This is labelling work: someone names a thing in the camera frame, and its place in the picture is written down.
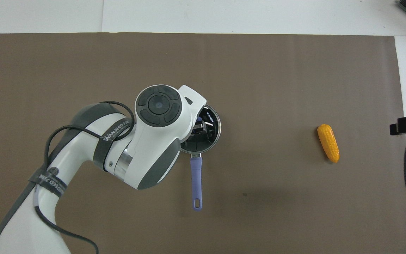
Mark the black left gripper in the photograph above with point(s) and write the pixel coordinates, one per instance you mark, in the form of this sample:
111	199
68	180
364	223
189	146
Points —
196	135

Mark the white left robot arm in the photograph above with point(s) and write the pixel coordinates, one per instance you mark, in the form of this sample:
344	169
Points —
153	141

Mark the brown table mat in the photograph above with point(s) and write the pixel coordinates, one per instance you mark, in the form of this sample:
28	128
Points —
277	70

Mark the yellow corn cob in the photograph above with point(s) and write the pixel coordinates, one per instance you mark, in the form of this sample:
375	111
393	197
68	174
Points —
328	143

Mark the dark blue saucepan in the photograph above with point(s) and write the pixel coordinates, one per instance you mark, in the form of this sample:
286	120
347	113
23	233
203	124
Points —
196	183

